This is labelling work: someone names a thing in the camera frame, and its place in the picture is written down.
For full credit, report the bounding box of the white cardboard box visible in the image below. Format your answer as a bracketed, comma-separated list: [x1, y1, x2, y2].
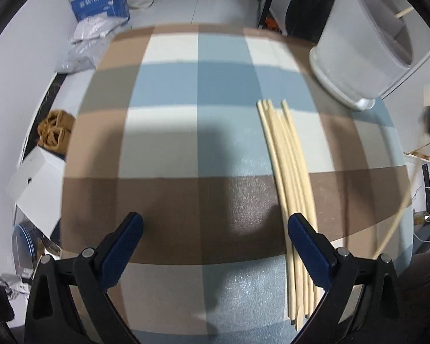
[7, 147, 65, 238]

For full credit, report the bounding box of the blue round appliance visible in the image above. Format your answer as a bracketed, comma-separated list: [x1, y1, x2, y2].
[12, 224, 36, 279]

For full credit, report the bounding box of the blue cardboard box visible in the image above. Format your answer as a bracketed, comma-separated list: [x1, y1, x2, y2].
[71, 0, 130, 22]

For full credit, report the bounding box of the grey cylindrical utensil holder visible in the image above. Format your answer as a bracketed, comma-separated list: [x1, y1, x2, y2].
[309, 0, 413, 111]

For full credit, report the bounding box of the checkered blue brown tablecloth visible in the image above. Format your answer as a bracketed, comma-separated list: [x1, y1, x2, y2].
[60, 25, 408, 343]

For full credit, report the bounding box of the white plastic mailer bag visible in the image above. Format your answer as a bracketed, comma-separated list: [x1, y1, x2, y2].
[72, 13, 129, 42]

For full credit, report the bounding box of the black backpack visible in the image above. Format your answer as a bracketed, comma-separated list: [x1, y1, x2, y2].
[285, 0, 335, 43]

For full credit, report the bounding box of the grey plastic mailer bag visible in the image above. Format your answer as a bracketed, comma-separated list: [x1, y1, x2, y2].
[55, 38, 110, 74]

